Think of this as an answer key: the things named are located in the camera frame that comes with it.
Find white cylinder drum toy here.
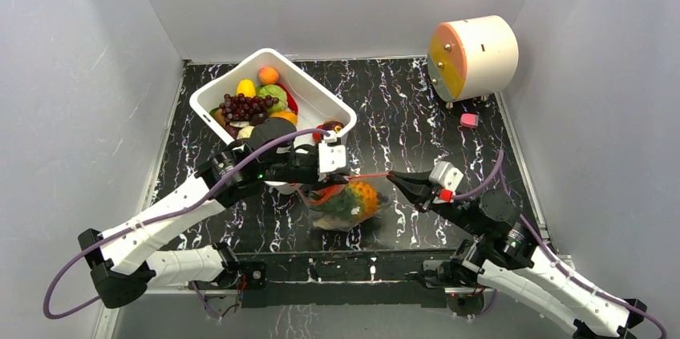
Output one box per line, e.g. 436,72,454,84
427,15,519,105

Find clear zip top bag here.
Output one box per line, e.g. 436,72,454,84
295,172,395,232

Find yellow toy lemon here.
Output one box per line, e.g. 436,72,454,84
236,79,257,98

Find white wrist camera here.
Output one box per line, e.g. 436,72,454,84
428,160,463,204
317,135,350,176

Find red toy grapes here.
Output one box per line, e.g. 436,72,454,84
214,94,283,123

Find orange toy fruit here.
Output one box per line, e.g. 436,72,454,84
257,67,280,86

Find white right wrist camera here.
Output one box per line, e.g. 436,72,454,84
428,160,463,204

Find red toy chili pepper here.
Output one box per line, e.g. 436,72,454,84
277,83,299,115

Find orange toy pineapple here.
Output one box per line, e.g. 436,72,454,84
310,180,381,221

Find pink eraser block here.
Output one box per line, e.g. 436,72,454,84
459,113,479,129

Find white plastic bin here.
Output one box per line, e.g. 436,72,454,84
189,48,357,199

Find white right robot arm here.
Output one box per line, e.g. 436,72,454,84
387,161,649,338

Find orange toy mango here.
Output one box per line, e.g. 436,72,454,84
269,111,298,126

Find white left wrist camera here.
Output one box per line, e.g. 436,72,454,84
317,135,350,176

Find green toy cabbage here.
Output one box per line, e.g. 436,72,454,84
256,84,289,113

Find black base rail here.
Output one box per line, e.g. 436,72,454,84
201,248,511,321

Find dark purple toy fruit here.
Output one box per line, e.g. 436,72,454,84
317,120,345,133

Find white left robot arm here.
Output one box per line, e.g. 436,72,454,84
79,118,349,309

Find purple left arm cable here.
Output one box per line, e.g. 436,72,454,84
42,128,333,321

